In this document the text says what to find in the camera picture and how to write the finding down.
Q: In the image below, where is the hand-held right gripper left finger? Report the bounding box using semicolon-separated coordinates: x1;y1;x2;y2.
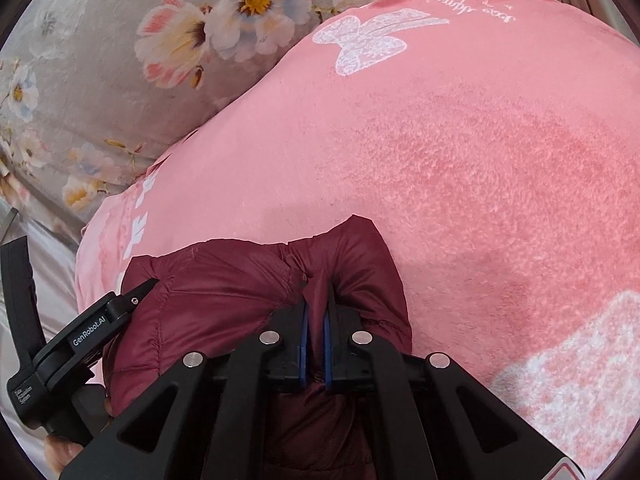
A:
60;295;311;480

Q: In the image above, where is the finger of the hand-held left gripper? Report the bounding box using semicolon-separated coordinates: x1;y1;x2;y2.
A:
117;280;157;313

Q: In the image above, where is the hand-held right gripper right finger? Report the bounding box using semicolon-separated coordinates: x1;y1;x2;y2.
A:
324;285;586;480

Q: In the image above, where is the maroon puffer jacket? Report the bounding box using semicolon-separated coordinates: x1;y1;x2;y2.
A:
102;215;413;480

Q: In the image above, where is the person's left hand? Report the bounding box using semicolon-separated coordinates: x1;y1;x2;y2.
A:
42;395;118;468

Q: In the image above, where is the grey floral bed sheet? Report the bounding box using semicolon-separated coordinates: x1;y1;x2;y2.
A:
0;0;416;241

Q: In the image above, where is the pink printed blanket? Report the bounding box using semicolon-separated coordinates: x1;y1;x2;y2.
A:
75;0;640;480

